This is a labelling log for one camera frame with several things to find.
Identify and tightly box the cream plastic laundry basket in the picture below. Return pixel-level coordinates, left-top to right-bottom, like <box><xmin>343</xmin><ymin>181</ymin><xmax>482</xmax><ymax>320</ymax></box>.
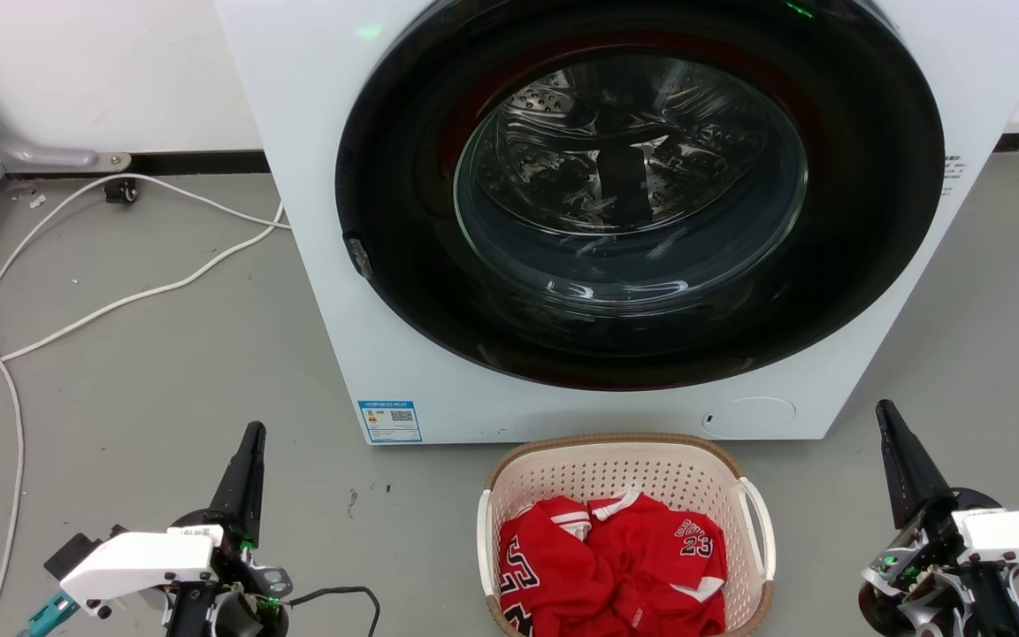
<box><xmin>476</xmin><ymin>433</ymin><xmax>778</xmax><ymax>637</ymax></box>

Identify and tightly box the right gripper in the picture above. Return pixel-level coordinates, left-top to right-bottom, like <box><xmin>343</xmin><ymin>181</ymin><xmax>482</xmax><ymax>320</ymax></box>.
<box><xmin>858</xmin><ymin>400</ymin><xmax>1019</xmax><ymax>637</ymax></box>

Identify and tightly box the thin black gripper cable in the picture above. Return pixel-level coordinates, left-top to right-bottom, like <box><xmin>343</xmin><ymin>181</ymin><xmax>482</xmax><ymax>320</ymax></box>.
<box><xmin>284</xmin><ymin>585</ymin><xmax>382</xmax><ymax>637</ymax></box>

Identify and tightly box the red jersey small 23 print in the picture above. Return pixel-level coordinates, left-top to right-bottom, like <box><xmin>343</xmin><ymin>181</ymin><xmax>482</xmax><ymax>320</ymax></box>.
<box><xmin>587</xmin><ymin>491</ymin><xmax>729</xmax><ymax>637</ymax></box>

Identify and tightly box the steel washer drum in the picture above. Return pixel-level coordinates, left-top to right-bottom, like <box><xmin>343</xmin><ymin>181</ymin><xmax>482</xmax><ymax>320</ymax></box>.
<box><xmin>455</xmin><ymin>53</ymin><xmax>808</xmax><ymax>311</ymax></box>

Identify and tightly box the black round washer door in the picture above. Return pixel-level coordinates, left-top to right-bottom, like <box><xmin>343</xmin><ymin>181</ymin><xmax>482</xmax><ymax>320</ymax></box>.
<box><xmin>335</xmin><ymin>0</ymin><xmax>946</xmax><ymax>392</ymax></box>

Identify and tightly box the long white floor cable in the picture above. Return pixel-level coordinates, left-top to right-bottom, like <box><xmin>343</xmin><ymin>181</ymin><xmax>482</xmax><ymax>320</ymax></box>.
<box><xmin>0</xmin><ymin>173</ymin><xmax>291</xmax><ymax>637</ymax></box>

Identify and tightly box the blue white energy label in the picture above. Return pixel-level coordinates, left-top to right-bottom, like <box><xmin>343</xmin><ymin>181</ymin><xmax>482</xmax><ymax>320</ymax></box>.
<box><xmin>357</xmin><ymin>400</ymin><xmax>423</xmax><ymax>444</ymax></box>

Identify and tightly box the red jersey large white number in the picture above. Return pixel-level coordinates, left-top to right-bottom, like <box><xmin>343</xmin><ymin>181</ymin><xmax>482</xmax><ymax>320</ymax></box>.
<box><xmin>496</xmin><ymin>496</ymin><xmax>617</xmax><ymax>637</ymax></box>

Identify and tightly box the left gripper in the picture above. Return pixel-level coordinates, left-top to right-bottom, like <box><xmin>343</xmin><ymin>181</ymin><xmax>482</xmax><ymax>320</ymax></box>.
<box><xmin>165</xmin><ymin>422</ymin><xmax>295</xmax><ymax>637</ymax></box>

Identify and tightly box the grey washer door latch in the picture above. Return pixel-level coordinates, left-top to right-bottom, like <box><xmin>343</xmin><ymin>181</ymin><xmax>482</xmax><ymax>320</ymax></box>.
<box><xmin>343</xmin><ymin>232</ymin><xmax>375</xmax><ymax>280</ymax></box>

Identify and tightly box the round white filter cover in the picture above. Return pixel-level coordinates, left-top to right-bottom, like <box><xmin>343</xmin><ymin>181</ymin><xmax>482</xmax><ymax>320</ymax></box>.
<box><xmin>702</xmin><ymin>396</ymin><xmax>798</xmax><ymax>440</ymax></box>

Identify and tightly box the white front-load washing machine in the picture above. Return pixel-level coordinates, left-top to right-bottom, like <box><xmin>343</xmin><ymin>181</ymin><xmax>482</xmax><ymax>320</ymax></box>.
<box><xmin>213</xmin><ymin>0</ymin><xmax>1019</xmax><ymax>446</ymax></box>

